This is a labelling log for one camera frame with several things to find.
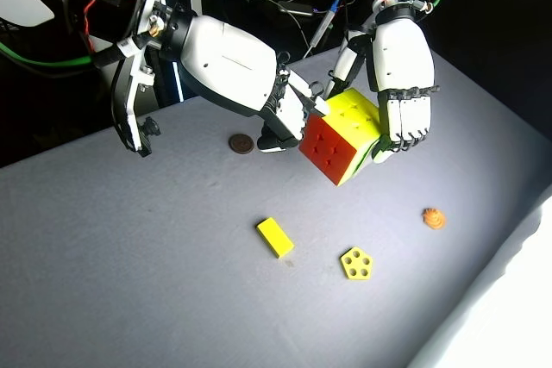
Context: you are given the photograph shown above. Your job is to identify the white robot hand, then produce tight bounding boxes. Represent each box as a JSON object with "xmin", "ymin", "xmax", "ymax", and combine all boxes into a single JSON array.
[
  {"xmin": 325, "ymin": 17, "xmax": 441, "ymax": 165},
  {"xmin": 178, "ymin": 15, "xmax": 332, "ymax": 153}
]

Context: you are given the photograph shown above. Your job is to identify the Rubik's cube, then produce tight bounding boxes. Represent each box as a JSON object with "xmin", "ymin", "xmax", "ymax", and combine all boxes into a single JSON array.
[{"xmin": 298, "ymin": 86, "xmax": 384, "ymax": 188}]

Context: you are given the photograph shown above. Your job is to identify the chocolate sandwich cookie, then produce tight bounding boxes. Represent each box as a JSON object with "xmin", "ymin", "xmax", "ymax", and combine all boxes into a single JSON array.
[{"xmin": 228, "ymin": 133, "xmax": 255, "ymax": 155}]

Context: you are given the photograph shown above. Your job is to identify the orange swirl toy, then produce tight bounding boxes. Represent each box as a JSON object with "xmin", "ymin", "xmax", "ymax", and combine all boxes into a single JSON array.
[{"xmin": 421, "ymin": 207, "xmax": 448, "ymax": 231}]

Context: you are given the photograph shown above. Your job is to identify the yellow rectangular block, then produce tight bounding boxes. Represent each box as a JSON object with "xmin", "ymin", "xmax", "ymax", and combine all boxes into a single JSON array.
[{"xmin": 255, "ymin": 216, "xmax": 296, "ymax": 259}]

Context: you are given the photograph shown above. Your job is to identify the yellow pentagon block with holes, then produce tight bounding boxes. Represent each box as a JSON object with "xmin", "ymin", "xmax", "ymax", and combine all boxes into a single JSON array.
[{"xmin": 339, "ymin": 246, "xmax": 374, "ymax": 281}]

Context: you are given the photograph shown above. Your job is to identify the grey table cloth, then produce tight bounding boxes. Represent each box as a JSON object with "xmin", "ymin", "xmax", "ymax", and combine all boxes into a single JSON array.
[{"xmin": 0, "ymin": 47, "xmax": 552, "ymax": 368}]

